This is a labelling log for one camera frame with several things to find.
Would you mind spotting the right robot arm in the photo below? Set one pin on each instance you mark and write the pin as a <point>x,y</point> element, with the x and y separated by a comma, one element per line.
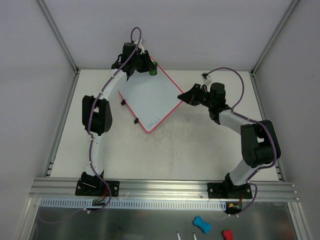
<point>259,145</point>

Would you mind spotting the slotted white cable duct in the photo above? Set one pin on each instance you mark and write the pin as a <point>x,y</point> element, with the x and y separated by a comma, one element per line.
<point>206,205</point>

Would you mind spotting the blue bone-shaped eraser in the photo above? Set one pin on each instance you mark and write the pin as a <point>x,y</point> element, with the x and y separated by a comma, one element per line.
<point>203,225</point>

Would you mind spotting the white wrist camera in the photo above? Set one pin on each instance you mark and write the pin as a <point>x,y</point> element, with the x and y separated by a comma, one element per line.
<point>140,46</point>
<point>206,78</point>

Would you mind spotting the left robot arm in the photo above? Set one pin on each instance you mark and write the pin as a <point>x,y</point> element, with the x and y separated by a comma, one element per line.
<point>96,111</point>

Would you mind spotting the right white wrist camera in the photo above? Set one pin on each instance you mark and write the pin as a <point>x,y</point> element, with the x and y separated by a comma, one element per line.
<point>206,78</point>

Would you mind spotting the left aluminium frame post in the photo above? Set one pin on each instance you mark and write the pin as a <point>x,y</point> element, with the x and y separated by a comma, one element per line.
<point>57,34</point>

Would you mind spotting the aluminium frame post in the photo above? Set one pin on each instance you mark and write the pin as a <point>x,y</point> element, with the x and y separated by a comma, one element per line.
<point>275,34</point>
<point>57,34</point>

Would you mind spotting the red bone-shaped eraser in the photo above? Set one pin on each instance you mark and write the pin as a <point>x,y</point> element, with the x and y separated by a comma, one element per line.
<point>227,234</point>

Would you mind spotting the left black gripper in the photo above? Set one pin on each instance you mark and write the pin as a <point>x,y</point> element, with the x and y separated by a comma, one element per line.
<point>144,63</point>

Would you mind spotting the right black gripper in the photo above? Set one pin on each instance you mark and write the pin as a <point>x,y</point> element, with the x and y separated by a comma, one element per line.
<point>198,94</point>

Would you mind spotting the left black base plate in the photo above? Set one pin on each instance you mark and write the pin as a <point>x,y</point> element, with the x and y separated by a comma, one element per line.
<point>113,188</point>

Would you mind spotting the right aluminium frame post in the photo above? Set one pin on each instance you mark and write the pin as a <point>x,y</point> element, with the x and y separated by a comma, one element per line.
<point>275,34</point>

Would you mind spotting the aluminium mounting rail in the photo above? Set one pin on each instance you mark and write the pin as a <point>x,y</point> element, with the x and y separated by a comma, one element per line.
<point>140,189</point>

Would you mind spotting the pink-framed whiteboard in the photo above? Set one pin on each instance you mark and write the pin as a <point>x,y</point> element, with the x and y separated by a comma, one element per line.
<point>151,98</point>

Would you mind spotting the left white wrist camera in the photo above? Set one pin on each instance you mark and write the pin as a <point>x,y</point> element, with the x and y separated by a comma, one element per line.
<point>140,46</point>

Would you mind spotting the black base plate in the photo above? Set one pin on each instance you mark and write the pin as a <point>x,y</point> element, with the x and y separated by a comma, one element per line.
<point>113,188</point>
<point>221,190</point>

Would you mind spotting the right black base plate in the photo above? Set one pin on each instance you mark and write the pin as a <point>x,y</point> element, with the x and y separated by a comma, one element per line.
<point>221,190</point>

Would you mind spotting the green bone-shaped eraser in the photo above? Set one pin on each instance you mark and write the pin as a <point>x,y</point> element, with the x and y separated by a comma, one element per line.
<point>154,69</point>

